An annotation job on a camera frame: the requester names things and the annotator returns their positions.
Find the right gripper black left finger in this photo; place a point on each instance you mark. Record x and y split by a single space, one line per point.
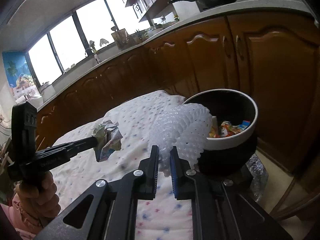
107 210

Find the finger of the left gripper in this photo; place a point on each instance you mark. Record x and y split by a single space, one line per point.
77 146

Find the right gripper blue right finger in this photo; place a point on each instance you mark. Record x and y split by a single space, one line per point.
219 210

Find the white paper ball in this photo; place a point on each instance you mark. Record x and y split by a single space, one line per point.
108 137

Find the white foam fruit net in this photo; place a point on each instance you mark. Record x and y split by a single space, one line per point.
185 127

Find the white rimmed black trash bin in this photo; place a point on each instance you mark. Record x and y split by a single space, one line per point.
231 140

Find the kitchen faucet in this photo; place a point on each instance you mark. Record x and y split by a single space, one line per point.
91 50

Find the brown wooden kitchen cabinets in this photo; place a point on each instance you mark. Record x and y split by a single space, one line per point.
271 56

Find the left hand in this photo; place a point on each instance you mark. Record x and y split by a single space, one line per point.
33 209

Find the white dotted tablecloth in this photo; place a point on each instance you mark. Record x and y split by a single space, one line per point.
162 218

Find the orange snack wrapper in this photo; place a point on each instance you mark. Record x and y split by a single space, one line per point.
226 129

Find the wooden knife block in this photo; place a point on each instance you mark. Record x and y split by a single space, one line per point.
120 38

